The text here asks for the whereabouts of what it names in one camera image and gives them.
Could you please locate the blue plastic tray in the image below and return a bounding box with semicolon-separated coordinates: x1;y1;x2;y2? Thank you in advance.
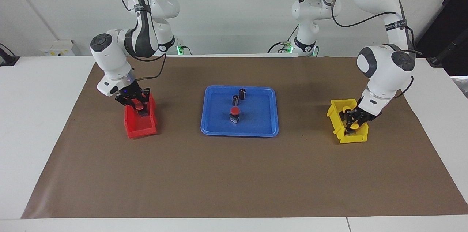
200;85;279;138

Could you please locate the yellow plastic bin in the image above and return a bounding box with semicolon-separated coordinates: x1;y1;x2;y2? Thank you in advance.
327;99;369;144

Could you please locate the red plastic bin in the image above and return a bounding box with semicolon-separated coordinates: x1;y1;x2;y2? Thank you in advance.
124;92;158;139

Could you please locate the brown paper mat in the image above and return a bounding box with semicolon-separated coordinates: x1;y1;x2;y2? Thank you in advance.
21;56;468;219

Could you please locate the black equipment stand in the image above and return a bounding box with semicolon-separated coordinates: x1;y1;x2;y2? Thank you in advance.
416;0;468;77

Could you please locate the black clamp base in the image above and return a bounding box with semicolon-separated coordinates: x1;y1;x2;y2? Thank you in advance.
0;43;20;67

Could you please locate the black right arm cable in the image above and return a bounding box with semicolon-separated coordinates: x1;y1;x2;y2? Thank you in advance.
118;0;167;81

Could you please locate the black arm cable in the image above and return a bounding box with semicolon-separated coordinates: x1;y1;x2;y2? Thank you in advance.
118;0;167;81
313;0;423;99

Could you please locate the white wall power box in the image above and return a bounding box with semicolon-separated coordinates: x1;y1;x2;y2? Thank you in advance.
39;40;76;56

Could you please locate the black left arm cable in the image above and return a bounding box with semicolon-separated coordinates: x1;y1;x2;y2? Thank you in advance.
313;0;423;99

